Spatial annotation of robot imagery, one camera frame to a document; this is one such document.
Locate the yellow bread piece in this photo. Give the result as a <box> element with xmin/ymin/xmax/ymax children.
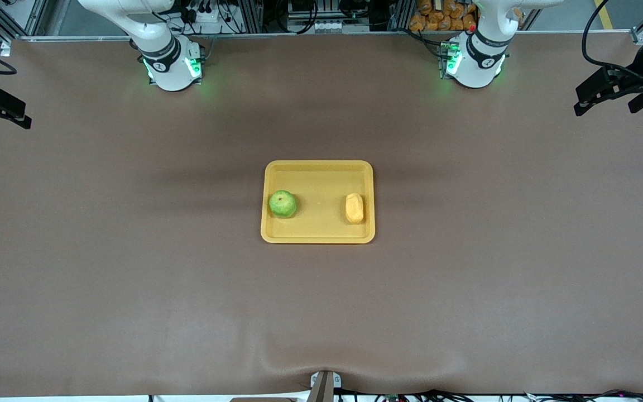
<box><xmin>345</xmin><ymin>193</ymin><xmax>365</xmax><ymax>225</ymax></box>

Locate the green apple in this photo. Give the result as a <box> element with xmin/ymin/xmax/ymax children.
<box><xmin>268</xmin><ymin>190</ymin><xmax>298</xmax><ymax>219</ymax></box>

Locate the yellow plastic tray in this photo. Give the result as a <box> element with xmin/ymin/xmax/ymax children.
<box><xmin>260</xmin><ymin>160</ymin><xmax>376</xmax><ymax>245</ymax></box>

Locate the bag of orange items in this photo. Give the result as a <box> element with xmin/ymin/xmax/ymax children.
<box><xmin>409</xmin><ymin>0</ymin><xmax>479</xmax><ymax>32</ymax></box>

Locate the large white power strip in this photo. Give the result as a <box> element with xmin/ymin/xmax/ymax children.
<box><xmin>185</xmin><ymin>4</ymin><xmax>228</xmax><ymax>35</ymax></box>

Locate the brown table mat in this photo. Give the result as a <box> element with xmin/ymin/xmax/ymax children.
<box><xmin>0</xmin><ymin>33</ymin><xmax>643</xmax><ymax>398</ymax></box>

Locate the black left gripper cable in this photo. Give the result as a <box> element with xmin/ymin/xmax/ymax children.
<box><xmin>581</xmin><ymin>0</ymin><xmax>641</xmax><ymax>74</ymax></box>

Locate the aluminium frame post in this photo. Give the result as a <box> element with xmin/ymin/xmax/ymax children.
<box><xmin>391</xmin><ymin>0</ymin><xmax>413</xmax><ymax>31</ymax></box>
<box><xmin>242</xmin><ymin>0</ymin><xmax>263</xmax><ymax>33</ymax></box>

